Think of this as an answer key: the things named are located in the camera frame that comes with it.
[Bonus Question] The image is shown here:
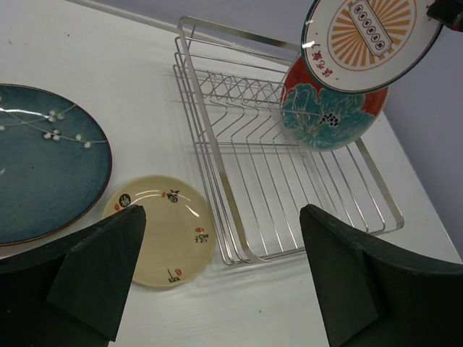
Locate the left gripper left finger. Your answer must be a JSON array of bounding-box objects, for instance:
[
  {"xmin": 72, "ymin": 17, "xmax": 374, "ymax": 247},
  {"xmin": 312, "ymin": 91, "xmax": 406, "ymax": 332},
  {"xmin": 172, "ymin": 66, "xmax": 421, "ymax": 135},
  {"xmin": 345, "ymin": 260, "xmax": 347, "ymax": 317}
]
[{"xmin": 1, "ymin": 205, "xmax": 146, "ymax": 346}]

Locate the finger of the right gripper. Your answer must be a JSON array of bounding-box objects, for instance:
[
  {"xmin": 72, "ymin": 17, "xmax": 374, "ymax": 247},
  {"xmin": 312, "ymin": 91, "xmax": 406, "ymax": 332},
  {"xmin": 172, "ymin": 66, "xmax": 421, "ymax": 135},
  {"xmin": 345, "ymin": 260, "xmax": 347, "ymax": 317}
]
[{"xmin": 427, "ymin": 0, "xmax": 463, "ymax": 32}]

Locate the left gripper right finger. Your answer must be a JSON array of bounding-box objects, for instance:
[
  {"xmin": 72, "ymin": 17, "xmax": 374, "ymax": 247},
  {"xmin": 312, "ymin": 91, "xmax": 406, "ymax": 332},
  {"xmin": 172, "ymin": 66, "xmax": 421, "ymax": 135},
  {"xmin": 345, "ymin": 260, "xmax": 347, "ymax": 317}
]
[{"xmin": 300, "ymin": 204, "xmax": 462, "ymax": 346}]

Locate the white plate orange sunburst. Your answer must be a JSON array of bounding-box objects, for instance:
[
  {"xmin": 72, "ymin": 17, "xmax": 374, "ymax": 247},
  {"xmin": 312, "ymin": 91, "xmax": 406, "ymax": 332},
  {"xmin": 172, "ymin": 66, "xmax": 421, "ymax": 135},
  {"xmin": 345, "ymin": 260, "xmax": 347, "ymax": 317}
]
[{"xmin": 300, "ymin": 0, "xmax": 443, "ymax": 94}]

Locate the small beige plate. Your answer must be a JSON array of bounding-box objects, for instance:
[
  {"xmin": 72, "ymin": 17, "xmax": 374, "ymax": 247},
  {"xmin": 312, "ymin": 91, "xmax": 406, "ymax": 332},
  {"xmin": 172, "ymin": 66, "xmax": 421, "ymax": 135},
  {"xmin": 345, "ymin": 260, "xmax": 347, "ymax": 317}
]
[{"xmin": 102, "ymin": 175, "xmax": 217, "ymax": 288}]

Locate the dark teal blossom plate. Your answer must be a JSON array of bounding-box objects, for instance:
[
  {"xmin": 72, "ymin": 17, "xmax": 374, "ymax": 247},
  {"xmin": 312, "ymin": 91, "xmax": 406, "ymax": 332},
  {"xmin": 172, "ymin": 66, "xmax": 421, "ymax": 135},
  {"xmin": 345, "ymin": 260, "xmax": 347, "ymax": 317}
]
[{"xmin": 1, "ymin": 84, "xmax": 112, "ymax": 246}]

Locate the red and teal floral plate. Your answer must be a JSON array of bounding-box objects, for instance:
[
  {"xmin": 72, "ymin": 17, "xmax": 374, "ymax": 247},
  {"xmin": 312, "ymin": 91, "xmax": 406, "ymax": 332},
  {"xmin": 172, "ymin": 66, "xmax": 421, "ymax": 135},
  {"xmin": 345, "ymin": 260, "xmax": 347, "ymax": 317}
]
[{"xmin": 281, "ymin": 57, "xmax": 389, "ymax": 152}]

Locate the silver wire dish rack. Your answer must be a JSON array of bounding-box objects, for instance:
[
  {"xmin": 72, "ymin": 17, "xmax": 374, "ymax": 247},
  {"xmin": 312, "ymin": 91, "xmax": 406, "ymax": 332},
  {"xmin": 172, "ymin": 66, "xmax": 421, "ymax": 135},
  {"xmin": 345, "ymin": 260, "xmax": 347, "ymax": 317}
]
[{"xmin": 174, "ymin": 16, "xmax": 404, "ymax": 265}]

